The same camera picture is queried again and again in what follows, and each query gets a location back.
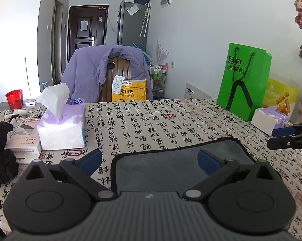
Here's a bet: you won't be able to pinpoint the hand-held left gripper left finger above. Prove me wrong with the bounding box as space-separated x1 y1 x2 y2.
22 149 117 202

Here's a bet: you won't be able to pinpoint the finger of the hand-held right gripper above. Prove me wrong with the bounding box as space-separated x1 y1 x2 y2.
271 122 302 138
267 132 302 153

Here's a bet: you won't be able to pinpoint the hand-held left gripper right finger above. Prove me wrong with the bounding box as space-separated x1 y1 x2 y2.
183 149 282 201

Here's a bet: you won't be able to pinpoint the grey towel with black edge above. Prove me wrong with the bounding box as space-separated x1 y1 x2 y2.
110 137 282 197

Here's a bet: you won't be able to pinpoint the small purple tissue pack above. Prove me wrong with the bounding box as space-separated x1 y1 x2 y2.
251 107 288 136

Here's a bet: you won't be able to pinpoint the yellow-green printed bag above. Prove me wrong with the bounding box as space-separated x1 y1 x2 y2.
261 77 300 118

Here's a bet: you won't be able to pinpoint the large purple tissue pack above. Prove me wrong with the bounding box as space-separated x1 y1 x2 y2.
36 83 86 151

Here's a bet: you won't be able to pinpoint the green paper shopping bag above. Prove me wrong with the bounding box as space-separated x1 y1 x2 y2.
216 43 272 122

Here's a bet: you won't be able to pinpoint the calligraphy printed tablecloth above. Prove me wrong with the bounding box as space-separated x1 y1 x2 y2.
0 98 302 241

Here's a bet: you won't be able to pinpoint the white floor panel box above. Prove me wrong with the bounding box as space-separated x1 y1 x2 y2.
184 82 213 100

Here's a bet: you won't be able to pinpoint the white flat carton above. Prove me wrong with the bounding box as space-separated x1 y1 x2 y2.
4 124 42 157

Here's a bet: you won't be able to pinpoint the yellow paper delivery bag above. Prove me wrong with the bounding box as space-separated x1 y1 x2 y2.
112 75 148 102

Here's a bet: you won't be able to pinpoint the black cloth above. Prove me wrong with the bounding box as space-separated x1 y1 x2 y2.
0 122 20 185

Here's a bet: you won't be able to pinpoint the white remote control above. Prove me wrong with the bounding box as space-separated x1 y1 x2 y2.
5 108 29 118

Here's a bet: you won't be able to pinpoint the purple padded jacket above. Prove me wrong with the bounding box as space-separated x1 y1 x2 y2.
60 44 154 103

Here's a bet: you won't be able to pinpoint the metal storage rack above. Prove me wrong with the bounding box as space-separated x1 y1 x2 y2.
148 64 168 99

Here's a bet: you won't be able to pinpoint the red plastic bucket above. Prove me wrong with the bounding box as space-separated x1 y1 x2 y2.
5 89 23 110

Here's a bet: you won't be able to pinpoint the wooden chair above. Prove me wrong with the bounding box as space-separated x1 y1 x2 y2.
98 55 142 102

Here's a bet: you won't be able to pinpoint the thin floor mop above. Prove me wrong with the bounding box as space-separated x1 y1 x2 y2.
24 57 37 106

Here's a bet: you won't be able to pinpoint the pale purple dried grass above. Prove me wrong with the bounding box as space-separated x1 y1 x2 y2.
156 37 170 65

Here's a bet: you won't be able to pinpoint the dark brown door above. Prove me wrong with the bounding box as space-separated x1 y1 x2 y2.
68 4 109 64

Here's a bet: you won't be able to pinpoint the grey refrigerator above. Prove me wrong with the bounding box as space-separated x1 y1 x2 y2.
116 0 152 54

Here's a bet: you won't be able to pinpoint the folded clear umbrella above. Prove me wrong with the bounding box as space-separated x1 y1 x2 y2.
140 2 152 38

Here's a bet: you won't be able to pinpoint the white cables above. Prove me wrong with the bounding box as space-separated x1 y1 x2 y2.
14 107 47 124

